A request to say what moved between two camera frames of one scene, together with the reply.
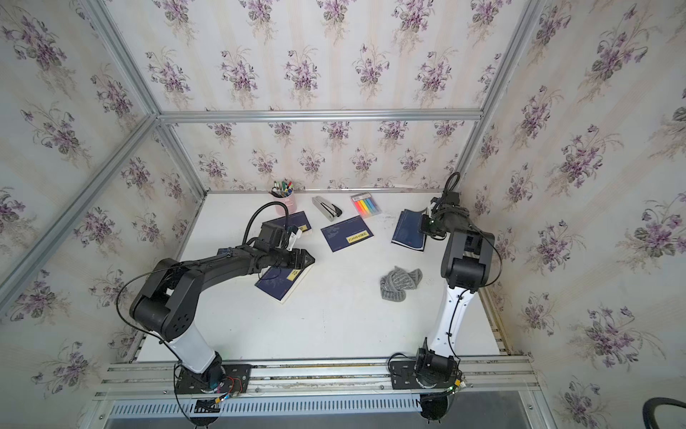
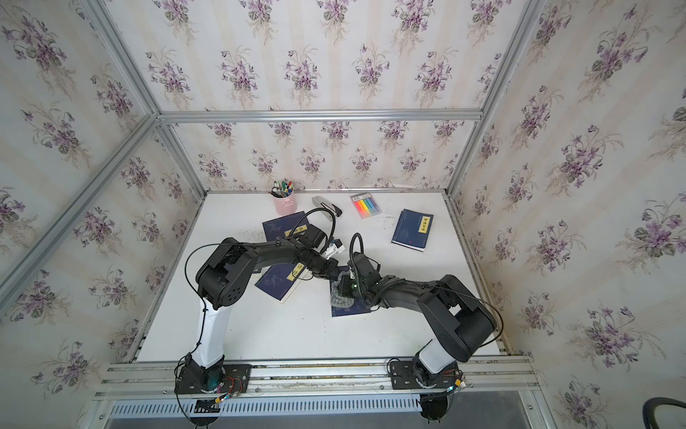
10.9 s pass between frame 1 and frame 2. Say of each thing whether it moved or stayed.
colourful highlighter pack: stayed
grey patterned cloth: moved
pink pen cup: stayed
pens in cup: stayed
